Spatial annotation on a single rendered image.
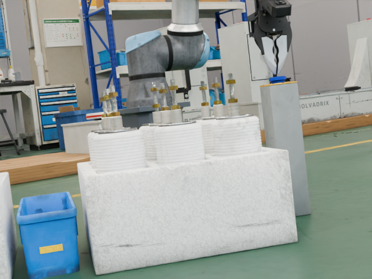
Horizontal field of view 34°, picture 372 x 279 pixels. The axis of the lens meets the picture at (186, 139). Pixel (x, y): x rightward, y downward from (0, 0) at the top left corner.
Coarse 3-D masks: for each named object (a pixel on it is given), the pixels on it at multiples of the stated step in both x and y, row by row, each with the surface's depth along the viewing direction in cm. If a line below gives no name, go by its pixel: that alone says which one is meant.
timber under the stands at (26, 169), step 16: (304, 128) 409; (320, 128) 417; (336, 128) 425; (16, 160) 374; (32, 160) 355; (48, 160) 336; (64, 160) 322; (80, 160) 322; (16, 176) 304; (32, 176) 308; (48, 176) 313
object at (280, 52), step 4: (280, 36) 144; (284, 36) 144; (276, 40) 143; (280, 40) 144; (284, 40) 144; (276, 44) 143; (280, 44) 144; (284, 44) 144; (276, 48) 145; (280, 48) 144; (284, 48) 144; (276, 52) 148; (280, 52) 144; (284, 52) 144; (276, 56) 144; (280, 56) 144; (284, 56) 144; (280, 60) 144; (284, 60) 144; (276, 64) 145; (280, 64) 144; (280, 68) 144
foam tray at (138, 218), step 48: (96, 192) 109; (144, 192) 111; (192, 192) 113; (240, 192) 115; (288, 192) 117; (96, 240) 110; (144, 240) 111; (192, 240) 113; (240, 240) 115; (288, 240) 117
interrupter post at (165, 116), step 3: (162, 111) 130; (165, 111) 130; (168, 111) 130; (162, 114) 130; (165, 114) 130; (168, 114) 130; (162, 117) 131; (165, 117) 130; (168, 117) 130; (162, 120) 131; (165, 120) 130; (168, 120) 130
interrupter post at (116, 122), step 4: (116, 116) 116; (120, 116) 117; (112, 120) 116; (116, 120) 116; (120, 120) 117; (112, 124) 117; (116, 124) 116; (120, 124) 117; (112, 128) 117; (116, 128) 116; (120, 128) 117
